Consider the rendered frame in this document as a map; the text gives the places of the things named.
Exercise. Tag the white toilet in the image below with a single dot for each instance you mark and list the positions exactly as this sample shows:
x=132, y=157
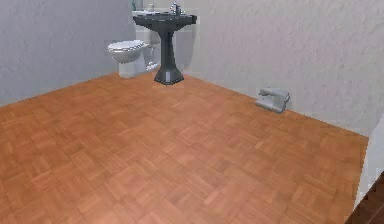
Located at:
x=128, y=53

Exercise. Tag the chrome sink tap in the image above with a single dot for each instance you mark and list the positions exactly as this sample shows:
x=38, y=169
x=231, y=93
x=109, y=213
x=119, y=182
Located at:
x=175, y=8

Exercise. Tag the small grey cup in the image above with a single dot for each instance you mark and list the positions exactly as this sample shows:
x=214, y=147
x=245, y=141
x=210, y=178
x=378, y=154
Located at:
x=151, y=7

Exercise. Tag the green bottle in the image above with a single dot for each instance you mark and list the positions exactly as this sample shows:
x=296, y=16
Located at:
x=134, y=4

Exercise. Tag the dark grey pedestal sink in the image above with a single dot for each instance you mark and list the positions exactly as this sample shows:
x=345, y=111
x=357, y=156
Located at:
x=166, y=50

